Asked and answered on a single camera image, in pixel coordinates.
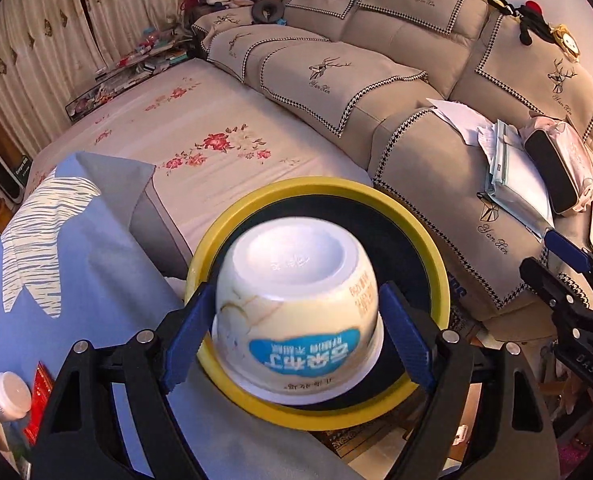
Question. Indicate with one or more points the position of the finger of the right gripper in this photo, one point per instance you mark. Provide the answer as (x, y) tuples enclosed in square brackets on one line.
[(566, 251)]

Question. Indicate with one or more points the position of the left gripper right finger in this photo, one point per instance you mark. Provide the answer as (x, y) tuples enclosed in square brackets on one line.
[(484, 416)]

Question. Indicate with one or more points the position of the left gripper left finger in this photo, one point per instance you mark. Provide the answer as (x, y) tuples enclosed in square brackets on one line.
[(80, 435)]

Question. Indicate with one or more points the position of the red snack packet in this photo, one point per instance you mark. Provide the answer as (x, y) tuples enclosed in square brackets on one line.
[(42, 388)]

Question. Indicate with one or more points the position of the small white pill bottle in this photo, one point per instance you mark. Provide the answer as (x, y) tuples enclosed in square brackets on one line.
[(15, 397)]

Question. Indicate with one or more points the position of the white pudding bowl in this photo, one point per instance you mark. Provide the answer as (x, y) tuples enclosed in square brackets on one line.
[(296, 316)]

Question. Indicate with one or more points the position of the yellow rim trash bin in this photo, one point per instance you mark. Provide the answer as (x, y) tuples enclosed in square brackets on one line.
[(401, 251)]

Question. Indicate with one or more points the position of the papers on sofa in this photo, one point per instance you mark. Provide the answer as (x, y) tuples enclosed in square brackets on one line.
[(512, 181)]

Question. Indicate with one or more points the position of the blue tablecloth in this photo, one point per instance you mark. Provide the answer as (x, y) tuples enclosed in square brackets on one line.
[(91, 256)]

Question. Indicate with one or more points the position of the beige sofa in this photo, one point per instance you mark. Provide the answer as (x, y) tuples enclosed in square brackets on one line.
[(363, 73)]

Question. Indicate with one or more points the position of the floral mattress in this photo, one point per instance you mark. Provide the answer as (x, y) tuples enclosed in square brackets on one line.
[(210, 139)]

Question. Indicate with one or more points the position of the low shelf with clutter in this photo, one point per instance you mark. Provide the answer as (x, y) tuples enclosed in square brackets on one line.
[(122, 78)]

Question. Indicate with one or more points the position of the beige curtains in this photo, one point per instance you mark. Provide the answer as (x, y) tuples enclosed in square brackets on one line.
[(50, 51)]

